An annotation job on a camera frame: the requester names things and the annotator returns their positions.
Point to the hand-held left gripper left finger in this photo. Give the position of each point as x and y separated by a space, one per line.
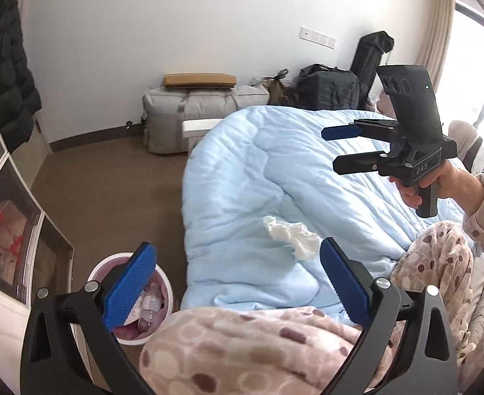
131 288

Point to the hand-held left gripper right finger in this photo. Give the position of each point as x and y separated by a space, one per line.
345 284

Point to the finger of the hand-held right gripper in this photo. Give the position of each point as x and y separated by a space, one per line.
340 132
357 162

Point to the pink trash bin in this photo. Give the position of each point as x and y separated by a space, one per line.
164 292

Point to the white tissue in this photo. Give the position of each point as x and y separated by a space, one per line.
295 236

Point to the person's right hand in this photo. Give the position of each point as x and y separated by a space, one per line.
456 181

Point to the black duffel bag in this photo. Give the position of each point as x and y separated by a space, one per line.
328 88

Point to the chair with clothes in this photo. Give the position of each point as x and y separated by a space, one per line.
466 144

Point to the tall black bag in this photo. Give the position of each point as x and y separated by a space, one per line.
369 61

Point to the brown plastic bag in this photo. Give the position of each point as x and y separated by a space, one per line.
277 90

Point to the window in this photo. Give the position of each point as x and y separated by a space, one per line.
476 57

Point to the beige curtain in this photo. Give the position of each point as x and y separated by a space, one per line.
435 28

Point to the small grey storage bag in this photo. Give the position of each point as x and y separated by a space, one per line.
252 94

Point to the light blue quilted blanket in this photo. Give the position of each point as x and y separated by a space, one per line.
246 173

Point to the person's pajama legs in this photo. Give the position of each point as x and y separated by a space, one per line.
246 354

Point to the white storage cabinet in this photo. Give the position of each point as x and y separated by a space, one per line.
3 296

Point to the flat brown pad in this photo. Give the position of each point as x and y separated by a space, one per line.
201 81

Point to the large grey storage bag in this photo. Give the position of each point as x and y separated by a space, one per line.
176 115

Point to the black padded jacket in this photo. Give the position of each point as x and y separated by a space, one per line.
11 70

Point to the white wall switch panel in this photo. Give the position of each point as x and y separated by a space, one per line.
318 37

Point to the white bed frame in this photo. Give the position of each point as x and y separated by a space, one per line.
198 129

